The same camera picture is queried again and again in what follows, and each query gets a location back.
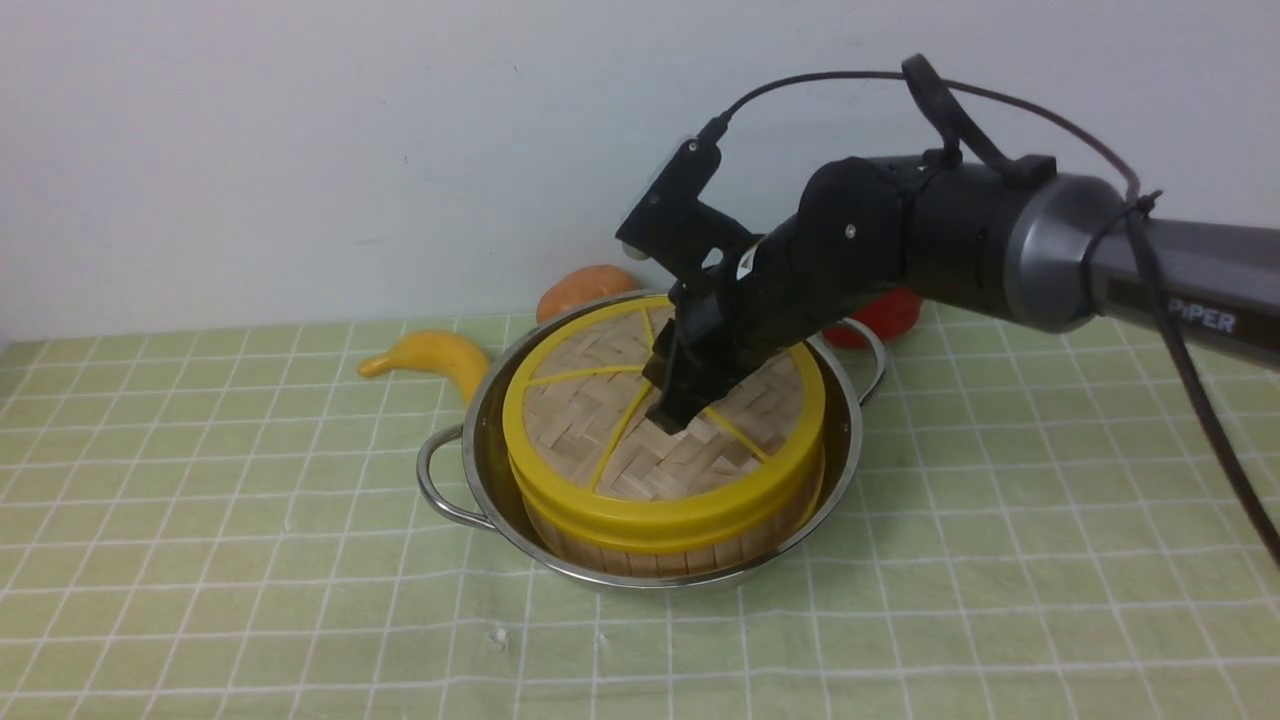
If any yellow toy banana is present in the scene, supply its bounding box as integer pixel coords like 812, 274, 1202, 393
357, 331, 492, 406

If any stainless steel pot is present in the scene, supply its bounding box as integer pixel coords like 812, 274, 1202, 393
417, 291, 891, 594

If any black right camera cable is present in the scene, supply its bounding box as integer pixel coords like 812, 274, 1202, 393
700, 54, 1280, 566

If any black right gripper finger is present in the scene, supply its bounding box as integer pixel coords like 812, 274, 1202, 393
643, 331, 741, 436

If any green checkered tablecloth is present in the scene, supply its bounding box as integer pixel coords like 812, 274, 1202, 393
1, 305, 1277, 719

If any bamboo steamer basket yellow rim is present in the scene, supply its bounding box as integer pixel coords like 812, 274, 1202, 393
512, 436, 826, 578

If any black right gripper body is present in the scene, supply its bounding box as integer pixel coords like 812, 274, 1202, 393
655, 156, 916, 401

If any red toy bell pepper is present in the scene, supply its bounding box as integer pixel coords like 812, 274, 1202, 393
822, 288, 924, 348

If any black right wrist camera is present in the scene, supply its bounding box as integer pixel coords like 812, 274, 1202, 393
614, 135, 758, 296

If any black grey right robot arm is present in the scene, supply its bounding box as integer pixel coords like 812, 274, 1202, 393
616, 158, 1279, 434

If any woven bamboo steamer lid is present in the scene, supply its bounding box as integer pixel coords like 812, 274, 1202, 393
500, 296, 827, 555

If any orange toy fruit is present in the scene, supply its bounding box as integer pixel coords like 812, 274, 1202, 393
535, 264, 639, 324

